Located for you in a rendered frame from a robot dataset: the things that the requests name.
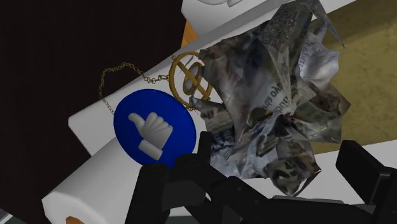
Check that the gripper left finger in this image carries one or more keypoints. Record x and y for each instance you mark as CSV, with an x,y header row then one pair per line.
x,y
152,189

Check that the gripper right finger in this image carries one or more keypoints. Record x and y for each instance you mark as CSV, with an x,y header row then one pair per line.
x,y
369,173

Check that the white toilet paper roll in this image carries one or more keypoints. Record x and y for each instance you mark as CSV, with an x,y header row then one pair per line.
x,y
102,180

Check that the blue thumbs-up disc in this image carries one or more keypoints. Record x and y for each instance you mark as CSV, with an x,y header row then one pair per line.
x,y
161,102

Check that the crumpled newspaper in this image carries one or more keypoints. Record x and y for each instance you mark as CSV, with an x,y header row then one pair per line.
x,y
263,77

